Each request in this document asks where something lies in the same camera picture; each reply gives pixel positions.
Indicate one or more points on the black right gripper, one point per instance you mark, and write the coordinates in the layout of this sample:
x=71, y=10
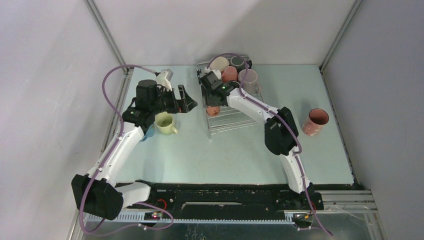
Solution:
x=208, y=101

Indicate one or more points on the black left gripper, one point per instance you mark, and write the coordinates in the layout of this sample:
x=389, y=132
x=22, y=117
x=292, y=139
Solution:
x=185, y=105

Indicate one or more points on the light green mug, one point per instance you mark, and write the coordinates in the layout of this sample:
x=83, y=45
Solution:
x=165, y=123

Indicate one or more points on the light blue mug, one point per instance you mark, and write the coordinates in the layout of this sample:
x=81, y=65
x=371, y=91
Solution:
x=149, y=133

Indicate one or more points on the pink patterned mug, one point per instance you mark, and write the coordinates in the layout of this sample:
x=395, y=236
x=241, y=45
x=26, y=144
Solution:
x=316, y=119

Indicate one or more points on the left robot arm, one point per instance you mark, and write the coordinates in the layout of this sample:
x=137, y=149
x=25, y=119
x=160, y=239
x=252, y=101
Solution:
x=96, y=192

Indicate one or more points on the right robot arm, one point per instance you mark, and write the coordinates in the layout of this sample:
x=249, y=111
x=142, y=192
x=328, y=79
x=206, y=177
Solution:
x=280, y=130

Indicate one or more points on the clear acrylic dish rack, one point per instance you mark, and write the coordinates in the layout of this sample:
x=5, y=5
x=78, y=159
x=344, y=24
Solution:
x=228, y=118

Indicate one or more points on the small salmon pink mug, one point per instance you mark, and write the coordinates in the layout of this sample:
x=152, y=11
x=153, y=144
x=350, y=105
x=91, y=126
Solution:
x=213, y=111

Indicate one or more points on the pink ribbed mug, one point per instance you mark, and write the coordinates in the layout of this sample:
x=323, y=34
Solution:
x=230, y=73

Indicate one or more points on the cream beige mug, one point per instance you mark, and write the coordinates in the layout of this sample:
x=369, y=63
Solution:
x=220, y=63

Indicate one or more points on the mauve grey mug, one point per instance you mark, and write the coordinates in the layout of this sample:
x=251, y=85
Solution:
x=248, y=79

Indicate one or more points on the dark grey mug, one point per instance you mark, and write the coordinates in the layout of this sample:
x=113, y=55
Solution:
x=237, y=62

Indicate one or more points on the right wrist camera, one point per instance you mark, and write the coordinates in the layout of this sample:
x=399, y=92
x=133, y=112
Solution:
x=213, y=72

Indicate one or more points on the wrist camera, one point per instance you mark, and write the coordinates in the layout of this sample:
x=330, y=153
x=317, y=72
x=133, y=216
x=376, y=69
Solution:
x=164, y=77
x=213, y=72

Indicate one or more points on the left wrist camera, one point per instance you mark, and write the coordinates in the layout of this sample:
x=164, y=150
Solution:
x=164, y=77

